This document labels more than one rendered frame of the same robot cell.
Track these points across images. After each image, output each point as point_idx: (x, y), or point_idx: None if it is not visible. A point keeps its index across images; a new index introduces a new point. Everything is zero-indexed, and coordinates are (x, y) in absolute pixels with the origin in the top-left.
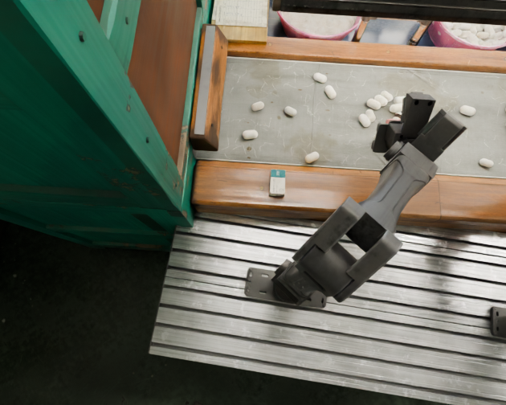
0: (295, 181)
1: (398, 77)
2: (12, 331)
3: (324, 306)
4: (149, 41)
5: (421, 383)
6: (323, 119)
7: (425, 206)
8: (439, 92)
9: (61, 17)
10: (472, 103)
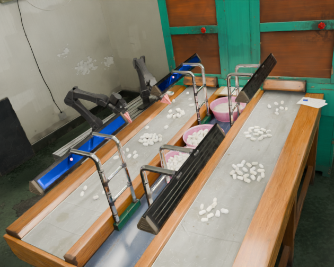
0: (168, 96)
1: (188, 118)
2: None
3: (137, 107)
4: (184, 43)
5: (107, 118)
6: (184, 104)
7: (144, 113)
8: (177, 125)
9: (163, 18)
10: (168, 130)
